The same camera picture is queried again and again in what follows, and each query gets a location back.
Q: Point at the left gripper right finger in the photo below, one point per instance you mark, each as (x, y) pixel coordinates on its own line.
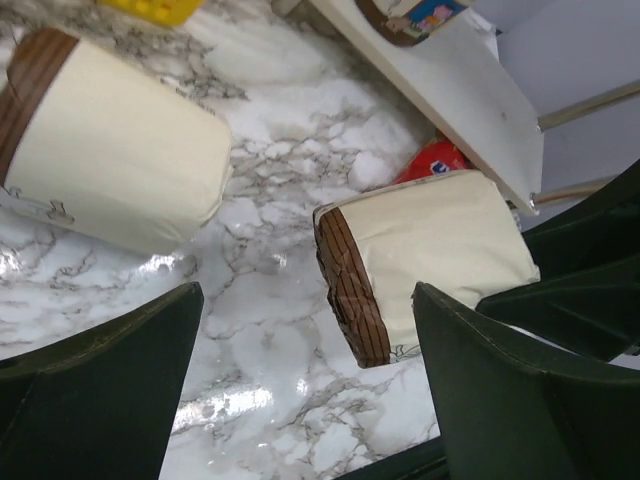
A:
(509, 406)

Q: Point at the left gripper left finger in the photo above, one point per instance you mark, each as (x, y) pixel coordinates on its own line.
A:
(100, 404)

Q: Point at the red snack bag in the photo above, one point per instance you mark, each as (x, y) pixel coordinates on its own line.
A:
(440, 156)

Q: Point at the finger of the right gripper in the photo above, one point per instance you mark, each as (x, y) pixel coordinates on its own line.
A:
(601, 229)
(594, 312)

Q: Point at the white two-tier shelf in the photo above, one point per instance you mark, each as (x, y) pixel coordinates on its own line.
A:
(460, 86)

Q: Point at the yellow plastic shopping basket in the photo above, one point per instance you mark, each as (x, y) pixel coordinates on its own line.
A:
(166, 13)

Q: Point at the beige brown roll front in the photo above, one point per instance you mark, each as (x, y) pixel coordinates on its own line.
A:
(408, 23)

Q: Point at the beige brown roll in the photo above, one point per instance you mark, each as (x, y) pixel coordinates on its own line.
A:
(408, 23)
(454, 231)
(95, 145)

